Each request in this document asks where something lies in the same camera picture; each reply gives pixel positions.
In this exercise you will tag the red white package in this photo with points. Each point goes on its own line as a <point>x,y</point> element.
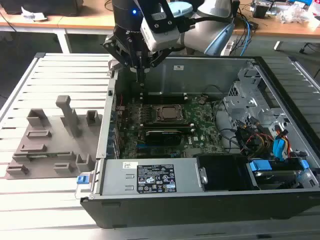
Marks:
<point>314,15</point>

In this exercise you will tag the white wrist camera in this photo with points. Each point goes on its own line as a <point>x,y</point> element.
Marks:
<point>162,40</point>

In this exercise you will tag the crumpled white paper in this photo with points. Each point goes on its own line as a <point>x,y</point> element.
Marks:
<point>32,15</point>

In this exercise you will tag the silver metal drive cage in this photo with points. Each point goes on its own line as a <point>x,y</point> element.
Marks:
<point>250,105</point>

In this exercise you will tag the black plastic fan shroud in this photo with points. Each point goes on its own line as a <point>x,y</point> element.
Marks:
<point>222,172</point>

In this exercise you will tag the blue expansion slot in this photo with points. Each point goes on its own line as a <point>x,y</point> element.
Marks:
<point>140,145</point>

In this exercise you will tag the silver CPU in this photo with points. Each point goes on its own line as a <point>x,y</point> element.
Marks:
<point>170,112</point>

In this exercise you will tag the hard disk drive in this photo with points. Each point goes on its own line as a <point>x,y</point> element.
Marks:
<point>275,176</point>

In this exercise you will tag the silver chipset heatsink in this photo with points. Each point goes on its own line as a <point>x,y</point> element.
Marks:
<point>193,153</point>

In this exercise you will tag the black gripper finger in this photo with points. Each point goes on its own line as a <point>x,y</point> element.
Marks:
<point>111,45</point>
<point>157,58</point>

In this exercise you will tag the white power strip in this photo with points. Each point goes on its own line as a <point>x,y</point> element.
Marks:
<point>227,48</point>

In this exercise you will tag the blue case latch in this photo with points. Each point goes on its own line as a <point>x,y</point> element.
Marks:
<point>83,180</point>

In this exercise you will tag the black open PC case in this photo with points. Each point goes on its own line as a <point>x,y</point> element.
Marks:
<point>150,212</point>

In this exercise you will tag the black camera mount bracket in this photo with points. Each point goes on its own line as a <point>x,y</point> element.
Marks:
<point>165,25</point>

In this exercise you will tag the silver coin cell battery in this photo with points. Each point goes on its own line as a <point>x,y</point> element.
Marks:
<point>202,101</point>

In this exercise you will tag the wooden office desk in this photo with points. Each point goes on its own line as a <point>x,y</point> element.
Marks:
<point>95,17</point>

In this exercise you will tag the small black box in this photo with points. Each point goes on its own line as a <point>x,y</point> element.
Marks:
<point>260,10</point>

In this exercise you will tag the black equipment case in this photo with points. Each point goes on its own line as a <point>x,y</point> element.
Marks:
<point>50,6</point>

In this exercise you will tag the white case sticker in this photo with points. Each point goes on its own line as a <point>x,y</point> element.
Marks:
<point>178,67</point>

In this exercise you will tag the clear plastic bag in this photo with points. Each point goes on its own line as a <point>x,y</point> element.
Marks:
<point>292,12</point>

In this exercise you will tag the blue disk carrier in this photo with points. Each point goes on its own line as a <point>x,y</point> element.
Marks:
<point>260,166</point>

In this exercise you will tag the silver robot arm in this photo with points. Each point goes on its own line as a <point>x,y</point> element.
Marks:
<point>197,35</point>

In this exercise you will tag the grey parts rack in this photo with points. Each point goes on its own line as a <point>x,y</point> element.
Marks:
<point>57,150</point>

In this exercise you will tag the black RAM slot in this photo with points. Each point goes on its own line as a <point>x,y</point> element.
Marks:
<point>150,122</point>
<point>163,102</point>
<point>163,97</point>
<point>167,127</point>

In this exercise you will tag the grey power supply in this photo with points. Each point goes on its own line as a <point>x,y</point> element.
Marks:
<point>117,180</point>

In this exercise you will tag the black graphics card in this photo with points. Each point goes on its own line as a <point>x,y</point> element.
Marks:
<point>162,137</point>

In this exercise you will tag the green motherboard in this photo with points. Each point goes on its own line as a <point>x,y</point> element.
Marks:
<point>200,117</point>

